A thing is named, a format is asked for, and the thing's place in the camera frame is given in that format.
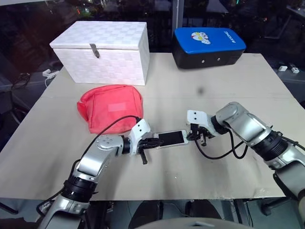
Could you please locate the white power strip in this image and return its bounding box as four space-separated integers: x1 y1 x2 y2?
42 68 58 79

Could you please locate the dark rounded shape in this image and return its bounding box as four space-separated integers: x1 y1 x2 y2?
140 201 165 222

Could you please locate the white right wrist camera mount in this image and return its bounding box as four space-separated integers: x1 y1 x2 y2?
186 109 216 137

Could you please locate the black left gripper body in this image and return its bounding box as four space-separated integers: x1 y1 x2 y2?
137 137 154 156

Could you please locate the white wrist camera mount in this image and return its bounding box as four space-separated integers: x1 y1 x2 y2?
129 118 152 157
186 109 216 137

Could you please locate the grey metal box latch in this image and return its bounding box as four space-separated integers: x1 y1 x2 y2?
89 43 100 59

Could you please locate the blue and black padded case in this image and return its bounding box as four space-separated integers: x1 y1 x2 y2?
172 27 247 70

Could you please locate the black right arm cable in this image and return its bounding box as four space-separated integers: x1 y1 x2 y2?
194 130 251 160

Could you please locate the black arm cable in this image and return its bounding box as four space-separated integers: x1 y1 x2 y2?
194 130 251 160
35 115 144 217

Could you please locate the red fabric pouch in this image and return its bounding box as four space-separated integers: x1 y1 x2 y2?
76 84 144 135

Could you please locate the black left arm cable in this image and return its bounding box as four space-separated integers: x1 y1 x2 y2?
35 115 144 217

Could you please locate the white woven storage box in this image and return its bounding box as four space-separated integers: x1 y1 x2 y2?
49 21 150 86

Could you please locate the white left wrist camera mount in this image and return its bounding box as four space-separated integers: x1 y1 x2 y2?
129 118 152 157

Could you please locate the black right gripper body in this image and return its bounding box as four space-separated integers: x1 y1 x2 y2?
190 123 212 141

